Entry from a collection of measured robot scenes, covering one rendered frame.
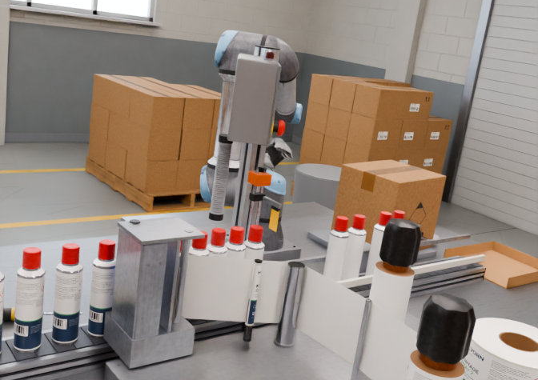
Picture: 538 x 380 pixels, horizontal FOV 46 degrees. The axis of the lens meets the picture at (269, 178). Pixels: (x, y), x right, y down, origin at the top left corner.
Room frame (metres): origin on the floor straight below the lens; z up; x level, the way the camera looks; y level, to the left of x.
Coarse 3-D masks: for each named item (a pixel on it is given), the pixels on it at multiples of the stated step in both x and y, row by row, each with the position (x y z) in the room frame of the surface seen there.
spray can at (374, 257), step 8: (384, 216) 1.72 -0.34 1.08; (376, 224) 1.75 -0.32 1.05; (384, 224) 1.72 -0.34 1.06; (376, 232) 1.72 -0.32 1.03; (376, 240) 1.72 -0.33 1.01; (376, 248) 1.72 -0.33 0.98; (368, 256) 1.74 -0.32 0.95; (376, 256) 1.71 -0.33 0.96; (368, 264) 1.73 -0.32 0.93; (368, 272) 1.72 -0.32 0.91
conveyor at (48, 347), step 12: (420, 264) 1.93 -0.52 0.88; (468, 264) 1.99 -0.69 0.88; (480, 264) 2.01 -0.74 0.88; (360, 276) 1.75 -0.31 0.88; (420, 276) 1.82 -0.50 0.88; (432, 276) 1.84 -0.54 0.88; (360, 288) 1.66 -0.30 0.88; (192, 324) 1.31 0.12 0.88; (48, 336) 1.17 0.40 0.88; (84, 336) 1.19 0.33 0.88; (12, 348) 1.11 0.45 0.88; (48, 348) 1.13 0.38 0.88; (60, 348) 1.13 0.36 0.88; (72, 348) 1.14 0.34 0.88; (0, 360) 1.06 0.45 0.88; (12, 360) 1.07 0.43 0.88
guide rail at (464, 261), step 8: (472, 256) 1.98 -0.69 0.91; (480, 256) 1.99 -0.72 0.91; (432, 264) 1.84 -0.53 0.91; (440, 264) 1.86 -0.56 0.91; (448, 264) 1.88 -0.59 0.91; (456, 264) 1.91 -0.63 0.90; (464, 264) 1.94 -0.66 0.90; (416, 272) 1.79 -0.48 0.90; (424, 272) 1.81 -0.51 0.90; (344, 280) 1.61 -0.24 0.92; (352, 280) 1.62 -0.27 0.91; (360, 280) 1.64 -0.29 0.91; (368, 280) 1.66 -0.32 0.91
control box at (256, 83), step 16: (240, 64) 1.43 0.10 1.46; (256, 64) 1.43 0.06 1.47; (272, 64) 1.44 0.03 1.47; (240, 80) 1.43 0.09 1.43; (256, 80) 1.43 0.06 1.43; (272, 80) 1.44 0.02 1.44; (240, 96) 1.43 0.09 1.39; (256, 96) 1.43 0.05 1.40; (272, 96) 1.44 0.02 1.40; (240, 112) 1.43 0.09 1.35; (256, 112) 1.43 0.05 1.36; (272, 112) 1.44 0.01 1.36; (240, 128) 1.43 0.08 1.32; (256, 128) 1.44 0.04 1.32; (272, 128) 1.44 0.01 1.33; (256, 144) 1.44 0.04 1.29
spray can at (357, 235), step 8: (360, 216) 1.67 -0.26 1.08; (352, 224) 1.67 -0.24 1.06; (360, 224) 1.65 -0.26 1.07; (352, 232) 1.65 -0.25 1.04; (360, 232) 1.65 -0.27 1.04; (352, 240) 1.65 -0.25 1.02; (360, 240) 1.65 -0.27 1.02; (352, 248) 1.65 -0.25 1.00; (360, 248) 1.65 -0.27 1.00; (352, 256) 1.64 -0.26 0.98; (360, 256) 1.65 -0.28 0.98; (344, 264) 1.65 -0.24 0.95; (352, 264) 1.64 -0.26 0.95; (344, 272) 1.65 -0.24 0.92; (352, 272) 1.64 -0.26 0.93; (352, 288) 1.65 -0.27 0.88
